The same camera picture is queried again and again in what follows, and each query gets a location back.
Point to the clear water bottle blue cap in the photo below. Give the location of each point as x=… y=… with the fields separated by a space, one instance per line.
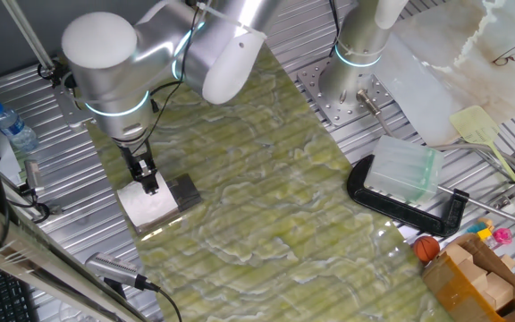
x=14 y=129

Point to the green marble pattern mat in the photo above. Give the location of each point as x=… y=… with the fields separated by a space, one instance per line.
x=262 y=201

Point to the white paper sheet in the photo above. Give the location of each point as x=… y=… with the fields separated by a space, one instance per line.
x=2 y=161

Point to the aluminium frame beam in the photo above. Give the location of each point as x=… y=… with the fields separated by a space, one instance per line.
x=25 y=264

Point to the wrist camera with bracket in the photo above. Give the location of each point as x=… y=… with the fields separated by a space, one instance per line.
x=67 y=107

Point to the thin metal stand pole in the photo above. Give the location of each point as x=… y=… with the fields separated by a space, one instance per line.
x=25 y=31

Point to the black C-clamp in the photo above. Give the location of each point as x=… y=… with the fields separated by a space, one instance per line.
x=400 y=212

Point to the plain wooden block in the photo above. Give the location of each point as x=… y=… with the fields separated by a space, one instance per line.
x=500 y=290
x=472 y=275
x=458 y=256

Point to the white marble pattern sheet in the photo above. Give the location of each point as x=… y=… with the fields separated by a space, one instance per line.
x=441 y=89

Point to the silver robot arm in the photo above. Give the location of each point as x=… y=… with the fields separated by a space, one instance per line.
x=105 y=89

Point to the white toilet paper roll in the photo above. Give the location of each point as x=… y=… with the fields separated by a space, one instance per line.
x=150 y=210

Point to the silver finned camera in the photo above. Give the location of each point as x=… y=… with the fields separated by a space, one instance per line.
x=110 y=268

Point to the small yellow block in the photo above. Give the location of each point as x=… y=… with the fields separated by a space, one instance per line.
x=484 y=234

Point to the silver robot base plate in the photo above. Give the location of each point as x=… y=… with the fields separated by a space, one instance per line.
x=333 y=107

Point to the small silver camera on mount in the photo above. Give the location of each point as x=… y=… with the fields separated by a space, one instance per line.
x=33 y=176

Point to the small teal block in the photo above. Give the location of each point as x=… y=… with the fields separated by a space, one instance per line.
x=475 y=227

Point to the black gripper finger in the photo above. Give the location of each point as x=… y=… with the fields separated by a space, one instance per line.
x=152 y=185
x=137 y=175

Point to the yellow-green spatula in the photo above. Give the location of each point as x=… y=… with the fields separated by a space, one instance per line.
x=474 y=125

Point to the brown cardboard box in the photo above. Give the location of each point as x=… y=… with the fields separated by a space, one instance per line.
x=449 y=295

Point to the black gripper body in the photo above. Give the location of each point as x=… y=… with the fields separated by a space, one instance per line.
x=134 y=154

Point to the translucent plastic box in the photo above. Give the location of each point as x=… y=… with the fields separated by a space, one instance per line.
x=402 y=170

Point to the small orange basketball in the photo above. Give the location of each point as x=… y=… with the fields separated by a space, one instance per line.
x=426 y=249

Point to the pink toy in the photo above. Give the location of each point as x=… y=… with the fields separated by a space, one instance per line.
x=502 y=236

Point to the clear plastic cup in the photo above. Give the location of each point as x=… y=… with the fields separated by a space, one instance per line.
x=391 y=250

